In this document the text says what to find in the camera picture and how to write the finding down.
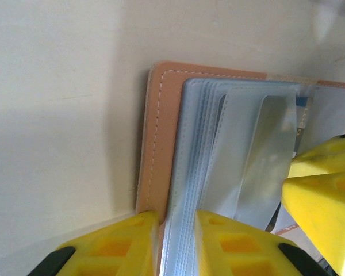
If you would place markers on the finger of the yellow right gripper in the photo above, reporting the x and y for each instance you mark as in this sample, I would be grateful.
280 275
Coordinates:
330 158
327 218

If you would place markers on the black VIP card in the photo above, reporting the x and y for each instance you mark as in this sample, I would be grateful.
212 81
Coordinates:
302 120

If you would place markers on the tan leather card holder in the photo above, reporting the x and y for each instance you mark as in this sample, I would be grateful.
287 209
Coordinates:
164 129

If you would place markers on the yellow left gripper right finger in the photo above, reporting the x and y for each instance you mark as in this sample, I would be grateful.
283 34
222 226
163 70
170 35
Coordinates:
241 250

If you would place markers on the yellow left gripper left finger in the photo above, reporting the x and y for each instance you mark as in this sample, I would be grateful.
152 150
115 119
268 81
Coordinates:
118 250

